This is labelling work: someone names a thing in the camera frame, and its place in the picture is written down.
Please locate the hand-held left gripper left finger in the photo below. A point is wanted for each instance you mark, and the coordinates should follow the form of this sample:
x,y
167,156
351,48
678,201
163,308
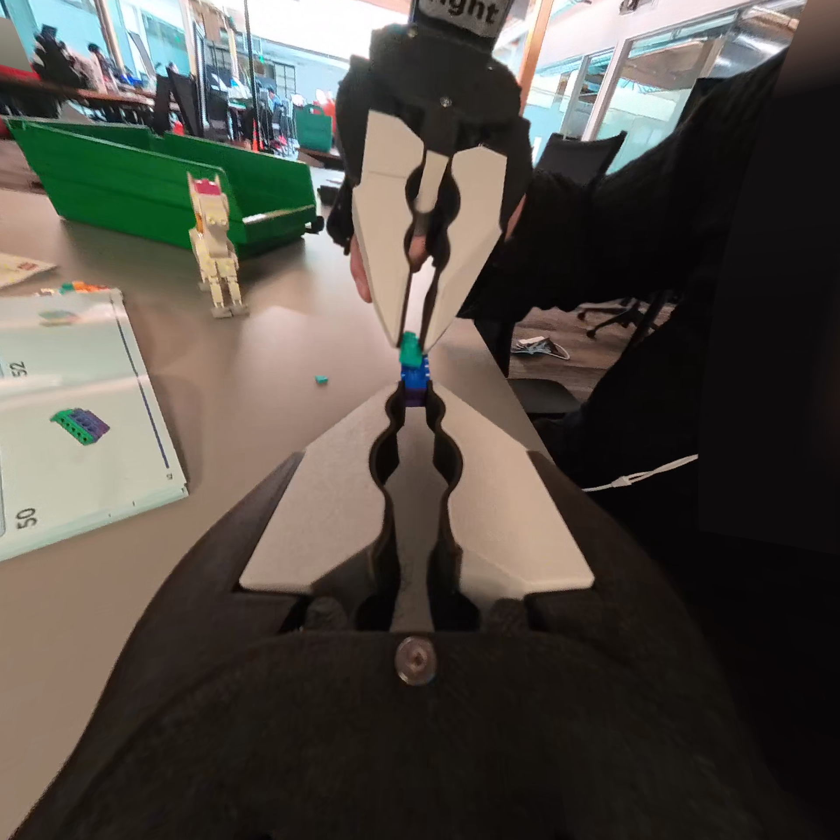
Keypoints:
x,y
308,518

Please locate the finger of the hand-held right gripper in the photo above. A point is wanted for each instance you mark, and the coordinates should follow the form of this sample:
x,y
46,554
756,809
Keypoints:
x,y
380,216
476,216

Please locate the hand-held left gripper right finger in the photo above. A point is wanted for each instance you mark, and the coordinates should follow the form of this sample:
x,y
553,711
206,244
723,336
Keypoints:
x,y
518,518

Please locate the teal lego brick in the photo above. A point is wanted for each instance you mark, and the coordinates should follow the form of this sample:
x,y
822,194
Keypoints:
x,y
410,348

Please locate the blue lego assembly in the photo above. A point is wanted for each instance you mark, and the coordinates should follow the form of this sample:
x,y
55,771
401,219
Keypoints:
x,y
415,384

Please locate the person's right forearm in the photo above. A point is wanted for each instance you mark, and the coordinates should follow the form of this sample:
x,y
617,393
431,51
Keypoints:
x,y
590,229

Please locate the white lego animal figure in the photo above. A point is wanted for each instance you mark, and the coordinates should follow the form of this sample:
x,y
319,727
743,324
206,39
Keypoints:
x,y
213,243

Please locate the pile of small lego pieces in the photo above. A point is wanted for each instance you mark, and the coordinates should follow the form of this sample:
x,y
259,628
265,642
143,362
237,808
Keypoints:
x,y
82,287

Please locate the person's right hand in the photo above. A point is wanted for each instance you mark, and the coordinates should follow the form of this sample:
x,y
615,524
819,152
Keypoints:
x,y
359,275

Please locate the green storage crate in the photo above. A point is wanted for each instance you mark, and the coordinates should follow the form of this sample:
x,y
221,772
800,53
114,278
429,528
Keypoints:
x,y
313,128

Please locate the black office chair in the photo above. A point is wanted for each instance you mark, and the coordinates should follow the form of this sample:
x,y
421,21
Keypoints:
x,y
577,154

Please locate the white and blue cloth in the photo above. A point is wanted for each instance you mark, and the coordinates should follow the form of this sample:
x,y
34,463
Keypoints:
x,y
541,348

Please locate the black office chair base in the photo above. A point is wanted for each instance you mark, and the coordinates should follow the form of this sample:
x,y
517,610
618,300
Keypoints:
x,y
623,312

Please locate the open instruction booklet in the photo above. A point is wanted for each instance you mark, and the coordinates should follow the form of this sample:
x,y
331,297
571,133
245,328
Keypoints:
x,y
79,472

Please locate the black monitor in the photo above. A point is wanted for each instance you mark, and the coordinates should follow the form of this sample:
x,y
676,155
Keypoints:
x,y
177,98

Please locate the green plastic bin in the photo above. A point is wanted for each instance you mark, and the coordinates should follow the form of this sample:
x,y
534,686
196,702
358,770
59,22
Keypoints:
x,y
131,177

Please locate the white paper leaflet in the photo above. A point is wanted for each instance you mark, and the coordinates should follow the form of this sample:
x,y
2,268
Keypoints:
x,y
19,269

